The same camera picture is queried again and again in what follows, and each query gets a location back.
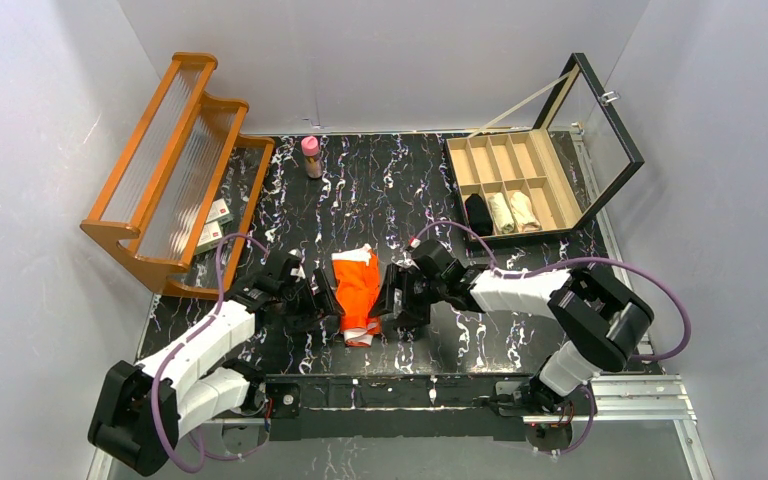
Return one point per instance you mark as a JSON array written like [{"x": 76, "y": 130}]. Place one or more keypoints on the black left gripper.
[{"x": 314, "y": 299}]

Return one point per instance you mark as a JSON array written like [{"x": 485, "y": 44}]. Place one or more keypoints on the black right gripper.
[{"x": 400, "y": 299}]

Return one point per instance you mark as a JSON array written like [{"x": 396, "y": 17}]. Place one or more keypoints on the orange boxer underwear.
[{"x": 358, "y": 287}]

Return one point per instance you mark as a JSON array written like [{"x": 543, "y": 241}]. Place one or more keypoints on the beige boxer underwear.
[{"x": 522, "y": 212}]

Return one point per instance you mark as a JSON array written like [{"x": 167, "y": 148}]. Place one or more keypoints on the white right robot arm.
[{"x": 602, "y": 318}]

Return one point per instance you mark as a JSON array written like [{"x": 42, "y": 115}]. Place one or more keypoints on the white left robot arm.
[{"x": 145, "y": 408}]

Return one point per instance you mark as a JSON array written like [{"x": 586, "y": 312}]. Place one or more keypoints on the rolled black underwear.
[{"x": 478, "y": 215}]

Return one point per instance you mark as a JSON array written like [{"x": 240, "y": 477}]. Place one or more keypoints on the rolled cream underwear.
[{"x": 500, "y": 213}]

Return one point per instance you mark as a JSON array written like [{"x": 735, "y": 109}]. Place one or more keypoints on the green white small box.
[{"x": 219, "y": 213}]

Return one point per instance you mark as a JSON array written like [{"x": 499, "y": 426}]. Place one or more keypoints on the pink capped bottle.
[{"x": 311, "y": 149}]

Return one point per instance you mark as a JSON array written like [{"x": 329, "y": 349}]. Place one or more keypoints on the orange wooden shelf rack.
[{"x": 152, "y": 208}]

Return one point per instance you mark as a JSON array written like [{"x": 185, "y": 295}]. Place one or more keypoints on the black compartment storage box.
[{"x": 571, "y": 162}]

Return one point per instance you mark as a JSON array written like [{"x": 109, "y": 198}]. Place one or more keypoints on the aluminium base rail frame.
[{"x": 412, "y": 405}]

